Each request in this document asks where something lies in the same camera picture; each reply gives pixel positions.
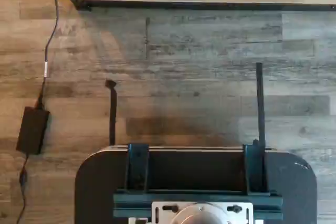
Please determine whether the thin black adapter output cable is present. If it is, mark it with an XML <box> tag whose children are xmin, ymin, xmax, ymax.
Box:
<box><xmin>36</xmin><ymin>0</ymin><xmax>59</xmax><ymax>109</ymax></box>

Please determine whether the teal metal cross rail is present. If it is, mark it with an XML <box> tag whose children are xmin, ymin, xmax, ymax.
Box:
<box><xmin>113</xmin><ymin>189</ymin><xmax>284</xmax><ymax>221</ymax></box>

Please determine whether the black adapter mains cable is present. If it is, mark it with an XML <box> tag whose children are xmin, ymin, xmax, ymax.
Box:
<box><xmin>15</xmin><ymin>153</ymin><xmax>29</xmax><ymax>224</ymax></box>

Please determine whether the white slotted mounting plate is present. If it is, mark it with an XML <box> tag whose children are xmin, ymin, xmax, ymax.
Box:
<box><xmin>151</xmin><ymin>201</ymin><xmax>254</xmax><ymax>224</ymax></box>

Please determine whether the teal metal bracket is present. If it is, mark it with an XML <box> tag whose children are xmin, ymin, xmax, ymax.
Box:
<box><xmin>124</xmin><ymin>143</ymin><xmax>150</xmax><ymax>193</ymax></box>
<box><xmin>242</xmin><ymin>140</ymin><xmax>269</xmax><ymax>196</ymax></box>

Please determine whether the thin black floor strip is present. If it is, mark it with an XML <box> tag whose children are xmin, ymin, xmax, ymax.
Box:
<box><xmin>104</xmin><ymin>79</ymin><xmax>118</xmax><ymax>146</ymax></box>
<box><xmin>256</xmin><ymin>62</ymin><xmax>266</xmax><ymax>148</ymax></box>

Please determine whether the black power adapter brick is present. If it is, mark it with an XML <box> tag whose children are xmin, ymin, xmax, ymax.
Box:
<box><xmin>15</xmin><ymin>106</ymin><xmax>51</xmax><ymax>155</ymax></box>

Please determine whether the black rounded robot base platform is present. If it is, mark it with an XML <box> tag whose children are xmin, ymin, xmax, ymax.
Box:
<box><xmin>74</xmin><ymin>145</ymin><xmax>319</xmax><ymax>224</ymax></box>

